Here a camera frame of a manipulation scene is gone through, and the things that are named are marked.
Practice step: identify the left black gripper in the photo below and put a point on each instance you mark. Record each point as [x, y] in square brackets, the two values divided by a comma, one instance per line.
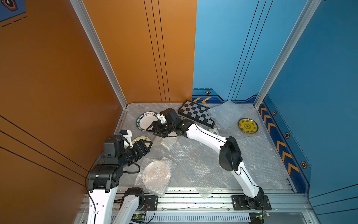
[141, 148]

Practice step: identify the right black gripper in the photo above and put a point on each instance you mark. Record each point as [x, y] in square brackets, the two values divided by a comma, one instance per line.
[154, 129]

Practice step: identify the bubble white blue plate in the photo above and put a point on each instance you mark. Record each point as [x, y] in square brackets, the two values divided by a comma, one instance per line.
[145, 120]

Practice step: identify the bubble pink plate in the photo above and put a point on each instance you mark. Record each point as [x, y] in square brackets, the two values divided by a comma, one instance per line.
[155, 175]

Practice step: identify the bubble wrap of green plate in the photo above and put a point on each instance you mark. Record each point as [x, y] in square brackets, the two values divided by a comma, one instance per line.
[227, 114]

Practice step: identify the yellow dinner plate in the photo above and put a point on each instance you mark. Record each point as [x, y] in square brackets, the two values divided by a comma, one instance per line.
[248, 126]

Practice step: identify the bubble wrap of yellow plate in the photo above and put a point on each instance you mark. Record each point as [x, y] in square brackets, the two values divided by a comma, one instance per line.
[260, 159]

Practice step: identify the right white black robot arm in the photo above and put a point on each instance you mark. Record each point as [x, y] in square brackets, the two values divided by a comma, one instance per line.
[230, 158]

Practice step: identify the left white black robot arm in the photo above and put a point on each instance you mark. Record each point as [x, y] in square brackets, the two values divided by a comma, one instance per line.
[102, 188]

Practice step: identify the black white checkerboard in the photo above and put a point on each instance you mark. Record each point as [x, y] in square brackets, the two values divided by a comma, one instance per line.
[196, 112]

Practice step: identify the left green circuit board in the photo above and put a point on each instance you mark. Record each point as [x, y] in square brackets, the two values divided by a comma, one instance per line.
[138, 219]

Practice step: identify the green circuit board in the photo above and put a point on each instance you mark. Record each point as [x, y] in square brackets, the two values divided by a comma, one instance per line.
[138, 219]
[258, 218]

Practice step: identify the right green circuit board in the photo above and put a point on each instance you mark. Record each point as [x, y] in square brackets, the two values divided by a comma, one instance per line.
[258, 218]

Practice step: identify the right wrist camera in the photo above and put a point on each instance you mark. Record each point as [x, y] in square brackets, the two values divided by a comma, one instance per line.
[161, 118]

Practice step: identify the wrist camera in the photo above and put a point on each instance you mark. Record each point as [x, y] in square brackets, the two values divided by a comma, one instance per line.
[127, 134]
[161, 118]

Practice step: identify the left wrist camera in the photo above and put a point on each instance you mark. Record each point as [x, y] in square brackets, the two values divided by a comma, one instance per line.
[127, 134]

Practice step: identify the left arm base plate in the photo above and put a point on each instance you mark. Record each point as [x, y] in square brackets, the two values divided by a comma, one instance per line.
[138, 201]

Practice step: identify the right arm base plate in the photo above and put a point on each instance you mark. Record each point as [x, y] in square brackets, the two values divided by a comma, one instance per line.
[240, 203]

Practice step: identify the white vented cable duct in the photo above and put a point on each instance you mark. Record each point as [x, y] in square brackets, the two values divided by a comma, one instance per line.
[152, 218]

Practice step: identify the left aluminium corner post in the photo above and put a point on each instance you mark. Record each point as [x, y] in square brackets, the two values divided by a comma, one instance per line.
[86, 22]

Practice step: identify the aluminium corner post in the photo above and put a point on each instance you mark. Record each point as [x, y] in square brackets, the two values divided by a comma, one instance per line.
[298, 29]
[86, 22]

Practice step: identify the aluminium front rail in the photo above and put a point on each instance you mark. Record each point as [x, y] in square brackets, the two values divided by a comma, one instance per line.
[189, 200]

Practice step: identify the right aluminium corner post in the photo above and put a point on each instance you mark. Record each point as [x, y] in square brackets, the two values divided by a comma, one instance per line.
[298, 29]

